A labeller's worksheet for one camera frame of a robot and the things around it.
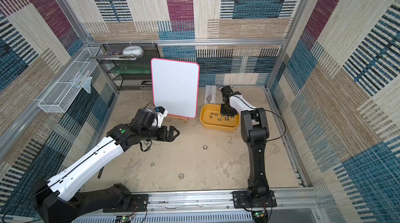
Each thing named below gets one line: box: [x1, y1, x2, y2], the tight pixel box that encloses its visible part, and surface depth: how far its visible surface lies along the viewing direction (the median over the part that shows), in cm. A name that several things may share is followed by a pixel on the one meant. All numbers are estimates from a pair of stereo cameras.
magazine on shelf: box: [88, 50, 138, 61], surface depth 82 cm
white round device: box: [122, 45, 144, 57], surface depth 91 cm
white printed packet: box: [204, 84, 217, 105], surface depth 117 cm
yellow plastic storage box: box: [200, 103, 241, 132], surface depth 104 cm
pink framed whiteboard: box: [150, 57, 200, 119], surface depth 91 cm
